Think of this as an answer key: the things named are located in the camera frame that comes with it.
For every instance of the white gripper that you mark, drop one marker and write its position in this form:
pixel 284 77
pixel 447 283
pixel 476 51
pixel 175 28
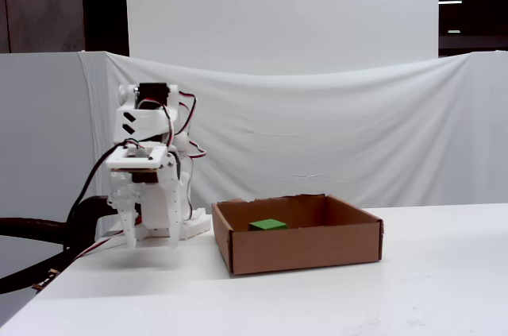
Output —
pixel 155 209

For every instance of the green cube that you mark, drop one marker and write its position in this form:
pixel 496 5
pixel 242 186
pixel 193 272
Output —
pixel 268 225

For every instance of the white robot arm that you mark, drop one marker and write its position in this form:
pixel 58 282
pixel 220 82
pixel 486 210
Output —
pixel 147 121

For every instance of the brown cardboard box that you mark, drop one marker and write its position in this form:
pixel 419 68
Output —
pixel 305 246

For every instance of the grey partition panel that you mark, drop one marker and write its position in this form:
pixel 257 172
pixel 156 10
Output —
pixel 39 133

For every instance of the white draped cloth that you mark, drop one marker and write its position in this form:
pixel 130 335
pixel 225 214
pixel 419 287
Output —
pixel 317 133

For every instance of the white backdrop panel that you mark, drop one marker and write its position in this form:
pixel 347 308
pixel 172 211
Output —
pixel 278 10

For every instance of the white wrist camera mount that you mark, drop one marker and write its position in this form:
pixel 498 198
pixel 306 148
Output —
pixel 133 161

